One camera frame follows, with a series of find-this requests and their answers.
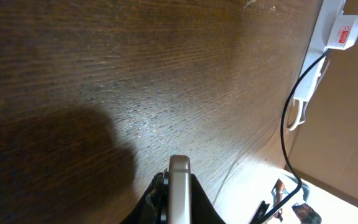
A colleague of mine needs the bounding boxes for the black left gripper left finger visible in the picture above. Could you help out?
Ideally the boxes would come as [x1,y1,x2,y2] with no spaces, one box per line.
[121,172,168,224]

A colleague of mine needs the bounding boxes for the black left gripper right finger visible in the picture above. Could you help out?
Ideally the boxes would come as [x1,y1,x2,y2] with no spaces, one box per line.
[191,174,225,224]

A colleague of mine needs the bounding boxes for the black Samsung Galaxy flip phone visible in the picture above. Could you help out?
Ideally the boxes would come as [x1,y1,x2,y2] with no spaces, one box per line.
[167,155,191,224]

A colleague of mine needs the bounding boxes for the black charging cable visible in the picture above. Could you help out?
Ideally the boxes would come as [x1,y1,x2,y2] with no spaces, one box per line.
[253,2,358,224]

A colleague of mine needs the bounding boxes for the white USB charger plug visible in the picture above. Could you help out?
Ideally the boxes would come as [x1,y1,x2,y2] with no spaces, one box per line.
[326,15,358,50]

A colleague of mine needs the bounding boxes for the white power strip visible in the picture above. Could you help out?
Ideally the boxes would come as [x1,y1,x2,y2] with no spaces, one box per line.
[293,0,346,103]

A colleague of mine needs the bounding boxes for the white power strip cord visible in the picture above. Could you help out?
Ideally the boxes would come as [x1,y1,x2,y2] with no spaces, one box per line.
[286,58,331,132]

